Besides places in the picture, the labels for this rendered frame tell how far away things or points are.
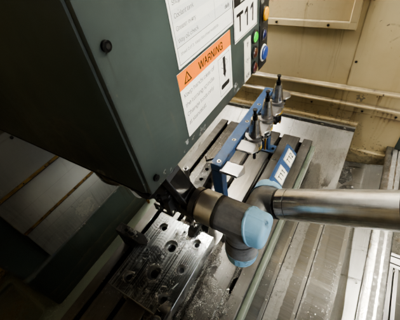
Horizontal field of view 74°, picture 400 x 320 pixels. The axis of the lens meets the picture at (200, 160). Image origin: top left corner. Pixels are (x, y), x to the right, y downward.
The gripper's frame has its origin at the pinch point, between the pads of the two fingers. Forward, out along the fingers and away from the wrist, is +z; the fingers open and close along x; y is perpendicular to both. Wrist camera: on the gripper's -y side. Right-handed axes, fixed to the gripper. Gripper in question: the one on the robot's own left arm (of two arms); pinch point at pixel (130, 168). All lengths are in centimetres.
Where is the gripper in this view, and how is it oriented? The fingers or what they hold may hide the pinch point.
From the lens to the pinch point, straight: 67.7
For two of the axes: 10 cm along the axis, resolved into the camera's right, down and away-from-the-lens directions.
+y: 1.1, 6.9, 7.2
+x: 5.1, -6.6, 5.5
